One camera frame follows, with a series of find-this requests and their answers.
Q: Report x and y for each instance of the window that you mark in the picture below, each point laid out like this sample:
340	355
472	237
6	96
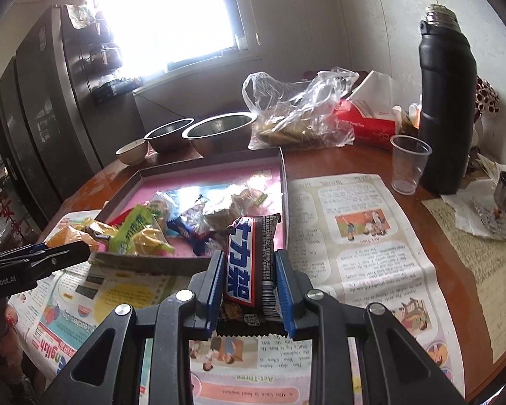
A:
164	17

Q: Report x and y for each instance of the crumpled white tissue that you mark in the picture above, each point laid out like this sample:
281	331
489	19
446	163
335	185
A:
464	215

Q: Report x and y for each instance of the dark blue snack bar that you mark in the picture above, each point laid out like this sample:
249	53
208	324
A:
185	228

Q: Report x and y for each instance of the black thermos bottle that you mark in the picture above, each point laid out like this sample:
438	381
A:
445	114

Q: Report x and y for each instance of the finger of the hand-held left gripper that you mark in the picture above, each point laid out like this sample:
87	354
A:
21	251
59	257

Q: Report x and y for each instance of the yellow snack packet blue label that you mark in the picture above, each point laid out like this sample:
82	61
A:
101	230

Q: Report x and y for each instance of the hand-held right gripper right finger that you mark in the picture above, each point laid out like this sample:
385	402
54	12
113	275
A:
286	295

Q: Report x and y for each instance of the clear pastry packet green label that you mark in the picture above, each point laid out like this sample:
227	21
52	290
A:
160	206

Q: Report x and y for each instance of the beige ceramic bowl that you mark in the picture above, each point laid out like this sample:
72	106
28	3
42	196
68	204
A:
130	154

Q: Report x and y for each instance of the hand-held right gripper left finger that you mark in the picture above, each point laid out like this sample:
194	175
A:
217	295

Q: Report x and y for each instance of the dark refrigerator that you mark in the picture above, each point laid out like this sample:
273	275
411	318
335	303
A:
38	114

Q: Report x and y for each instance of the pink book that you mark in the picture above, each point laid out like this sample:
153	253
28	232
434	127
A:
152	185

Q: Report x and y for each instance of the grey shallow cardboard box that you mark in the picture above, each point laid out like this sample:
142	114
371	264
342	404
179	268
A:
152	263

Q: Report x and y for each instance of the clear plastic bag with food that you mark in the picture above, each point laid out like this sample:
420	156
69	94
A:
295	114

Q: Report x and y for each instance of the clear plastic cup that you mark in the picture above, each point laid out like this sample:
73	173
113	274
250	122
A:
409	164

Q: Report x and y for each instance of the orange snack packet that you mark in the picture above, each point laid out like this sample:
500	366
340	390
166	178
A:
71	236

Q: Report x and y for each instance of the printed newspaper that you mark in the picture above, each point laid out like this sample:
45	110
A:
362	261

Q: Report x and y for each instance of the red snack packet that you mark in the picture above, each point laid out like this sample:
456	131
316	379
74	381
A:
118	218

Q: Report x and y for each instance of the red tissue box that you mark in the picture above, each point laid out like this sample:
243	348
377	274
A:
362	126

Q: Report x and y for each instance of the small steel bowl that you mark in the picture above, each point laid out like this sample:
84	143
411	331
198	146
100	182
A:
166	137

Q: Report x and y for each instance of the dark chocolate bar blue logo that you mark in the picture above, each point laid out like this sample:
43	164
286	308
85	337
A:
242	270

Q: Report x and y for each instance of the red white dotted bouquet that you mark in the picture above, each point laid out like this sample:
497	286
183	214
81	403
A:
487	95

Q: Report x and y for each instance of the handwritten paper sheet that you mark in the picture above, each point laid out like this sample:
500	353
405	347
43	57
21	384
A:
480	282

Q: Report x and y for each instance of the large steel bowl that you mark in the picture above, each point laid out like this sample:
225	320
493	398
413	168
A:
219	135

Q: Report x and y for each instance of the clear red date candy packet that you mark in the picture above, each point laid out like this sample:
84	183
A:
248	198

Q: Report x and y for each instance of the pill blister pack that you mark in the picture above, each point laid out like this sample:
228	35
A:
489	217

